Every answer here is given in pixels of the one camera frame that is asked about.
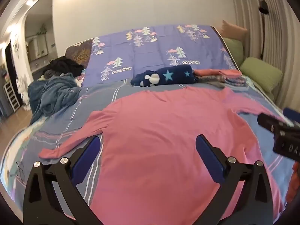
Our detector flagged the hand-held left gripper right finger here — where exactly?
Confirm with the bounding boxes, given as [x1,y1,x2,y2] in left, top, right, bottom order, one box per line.
[196,135,273,225]

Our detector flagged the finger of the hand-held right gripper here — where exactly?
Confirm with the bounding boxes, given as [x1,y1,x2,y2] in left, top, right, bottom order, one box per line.
[257,114,300,162]
[283,107,300,128]

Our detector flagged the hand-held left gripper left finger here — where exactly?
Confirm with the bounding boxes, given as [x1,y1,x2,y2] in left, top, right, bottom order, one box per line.
[23,136,102,225]

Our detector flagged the pink long-sleeve shirt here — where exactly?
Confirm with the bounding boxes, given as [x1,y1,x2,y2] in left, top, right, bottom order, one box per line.
[39,85,287,225]

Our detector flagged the striped blue bed sheet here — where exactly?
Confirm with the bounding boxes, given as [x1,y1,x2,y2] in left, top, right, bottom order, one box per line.
[0,73,293,225]

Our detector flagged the large green cushion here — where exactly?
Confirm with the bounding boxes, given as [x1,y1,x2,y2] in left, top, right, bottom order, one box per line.
[239,57,283,94]

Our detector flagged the teal fleece blanket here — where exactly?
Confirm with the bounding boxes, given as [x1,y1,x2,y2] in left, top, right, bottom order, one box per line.
[28,73,81,123]

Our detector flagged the grey floral folded garment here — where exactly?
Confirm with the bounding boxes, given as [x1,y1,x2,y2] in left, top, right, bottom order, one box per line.
[196,75,249,91]

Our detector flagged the beige curtain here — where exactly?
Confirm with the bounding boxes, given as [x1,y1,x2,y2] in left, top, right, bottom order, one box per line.
[228,0,300,113]

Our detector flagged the navy star print fleece garment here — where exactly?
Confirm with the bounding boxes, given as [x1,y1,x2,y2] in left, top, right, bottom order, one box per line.
[130,64,197,87]

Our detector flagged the small green cushion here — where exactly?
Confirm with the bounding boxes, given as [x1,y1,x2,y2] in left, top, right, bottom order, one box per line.
[223,37,244,67]

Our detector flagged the black clothing pile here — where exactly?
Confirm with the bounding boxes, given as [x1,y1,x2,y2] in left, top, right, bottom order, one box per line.
[43,57,86,78]

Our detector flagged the white ladder shelf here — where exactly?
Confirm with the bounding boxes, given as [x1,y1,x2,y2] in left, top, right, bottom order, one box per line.
[3,77,20,112]

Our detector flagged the peach cushion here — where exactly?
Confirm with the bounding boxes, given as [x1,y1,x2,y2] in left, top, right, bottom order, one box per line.
[220,20,248,44]

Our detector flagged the brown patterned pillow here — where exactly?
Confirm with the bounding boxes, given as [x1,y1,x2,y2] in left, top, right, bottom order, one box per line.
[65,39,94,67]

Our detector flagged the purple tree print quilt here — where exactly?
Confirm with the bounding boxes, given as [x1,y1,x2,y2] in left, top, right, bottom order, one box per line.
[85,24,241,87]

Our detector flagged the white cabinet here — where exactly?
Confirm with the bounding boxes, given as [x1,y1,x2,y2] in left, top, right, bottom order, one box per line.
[26,35,57,62]

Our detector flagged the green potted plant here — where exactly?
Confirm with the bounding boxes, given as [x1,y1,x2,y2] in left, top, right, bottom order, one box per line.
[36,23,47,36]

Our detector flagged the black camera on stand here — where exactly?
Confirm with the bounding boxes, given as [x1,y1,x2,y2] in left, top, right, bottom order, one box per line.
[258,0,270,59]

